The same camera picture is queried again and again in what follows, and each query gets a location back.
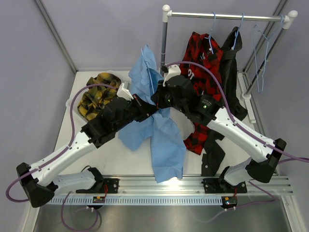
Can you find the blue hanger of red shirt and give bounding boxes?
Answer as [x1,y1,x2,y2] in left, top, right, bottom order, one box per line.
[208,12,216,54]

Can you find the dark grey striped shirt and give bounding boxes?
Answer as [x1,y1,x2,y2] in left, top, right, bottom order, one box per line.
[201,27,248,177]

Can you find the purple cable loop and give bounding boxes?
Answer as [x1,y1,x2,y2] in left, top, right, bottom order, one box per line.
[60,190,103,230]
[188,180,277,222]

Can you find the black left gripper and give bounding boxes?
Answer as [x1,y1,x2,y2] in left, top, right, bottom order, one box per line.
[113,94,159,132]

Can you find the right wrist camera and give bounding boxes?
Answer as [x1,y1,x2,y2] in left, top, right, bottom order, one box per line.
[162,65,181,87]

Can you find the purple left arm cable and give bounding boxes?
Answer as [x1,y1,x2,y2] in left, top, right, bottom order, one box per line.
[6,84,119,202]

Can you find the red black plaid shirt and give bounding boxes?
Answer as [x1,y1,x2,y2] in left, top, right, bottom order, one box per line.
[180,32,224,155]

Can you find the light blue wire hanger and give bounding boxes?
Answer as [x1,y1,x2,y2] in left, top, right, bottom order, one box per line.
[251,14,285,93]

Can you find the metal clothes rack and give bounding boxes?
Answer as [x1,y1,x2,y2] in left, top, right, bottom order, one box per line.
[160,0,298,124]

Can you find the light blue shirt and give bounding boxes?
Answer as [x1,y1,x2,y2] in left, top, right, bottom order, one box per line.
[118,45,186,183]

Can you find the yellow plaid shirt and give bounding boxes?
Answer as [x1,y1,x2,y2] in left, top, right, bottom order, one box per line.
[77,72,122,121]

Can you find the white slotted cable duct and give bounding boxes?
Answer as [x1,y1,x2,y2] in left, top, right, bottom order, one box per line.
[49,195,223,206]

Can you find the purple cable loop right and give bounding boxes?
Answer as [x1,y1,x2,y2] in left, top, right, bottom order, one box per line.
[188,180,277,222]

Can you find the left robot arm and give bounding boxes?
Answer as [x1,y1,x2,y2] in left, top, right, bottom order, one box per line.
[16,95,157,208]

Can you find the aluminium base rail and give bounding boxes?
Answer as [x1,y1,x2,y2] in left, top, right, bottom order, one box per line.
[55,175,293,194]

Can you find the white plastic basket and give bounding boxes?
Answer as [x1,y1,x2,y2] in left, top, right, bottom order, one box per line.
[65,70,132,121]

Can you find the blue hanger of grey shirt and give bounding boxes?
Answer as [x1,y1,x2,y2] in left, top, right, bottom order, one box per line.
[231,13,245,50]

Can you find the purple cable loop left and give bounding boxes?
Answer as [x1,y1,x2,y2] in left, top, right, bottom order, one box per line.
[60,190,103,230]

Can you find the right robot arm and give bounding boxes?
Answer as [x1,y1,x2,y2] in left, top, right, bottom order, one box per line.
[151,75,286,192]

